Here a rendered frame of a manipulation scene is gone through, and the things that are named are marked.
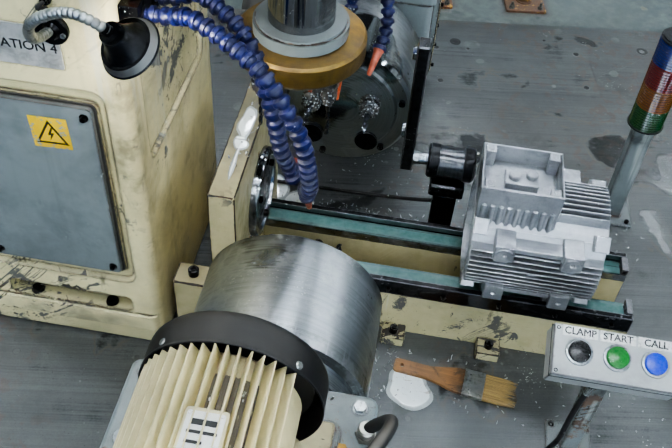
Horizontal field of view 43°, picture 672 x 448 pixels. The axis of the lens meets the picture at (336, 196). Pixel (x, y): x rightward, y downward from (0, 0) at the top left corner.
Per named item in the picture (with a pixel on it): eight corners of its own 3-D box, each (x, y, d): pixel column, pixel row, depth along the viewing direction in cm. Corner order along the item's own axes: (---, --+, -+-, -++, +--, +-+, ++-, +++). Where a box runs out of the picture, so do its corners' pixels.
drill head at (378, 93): (261, 178, 155) (260, 66, 137) (303, 48, 183) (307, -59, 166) (398, 199, 153) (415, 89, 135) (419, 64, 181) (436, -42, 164)
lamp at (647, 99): (637, 112, 149) (645, 91, 145) (634, 91, 153) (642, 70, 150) (672, 117, 148) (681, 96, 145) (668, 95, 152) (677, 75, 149)
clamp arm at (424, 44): (395, 169, 147) (413, 46, 129) (397, 157, 149) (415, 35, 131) (416, 172, 146) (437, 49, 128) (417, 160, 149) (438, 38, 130)
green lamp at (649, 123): (629, 131, 152) (637, 112, 149) (626, 110, 156) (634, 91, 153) (663, 136, 151) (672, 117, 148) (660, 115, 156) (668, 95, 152)
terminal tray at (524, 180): (473, 222, 128) (481, 188, 123) (476, 174, 136) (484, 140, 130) (553, 234, 127) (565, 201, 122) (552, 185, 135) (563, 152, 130)
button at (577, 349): (565, 362, 114) (568, 359, 113) (566, 340, 115) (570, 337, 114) (587, 366, 114) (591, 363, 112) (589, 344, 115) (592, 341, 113)
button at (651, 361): (641, 375, 113) (645, 372, 112) (641, 352, 115) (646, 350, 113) (663, 378, 113) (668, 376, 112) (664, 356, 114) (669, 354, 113)
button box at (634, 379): (542, 380, 117) (550, 373, 112) (546, 329, 120) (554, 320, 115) (668, 401, 116) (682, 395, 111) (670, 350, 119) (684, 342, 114)
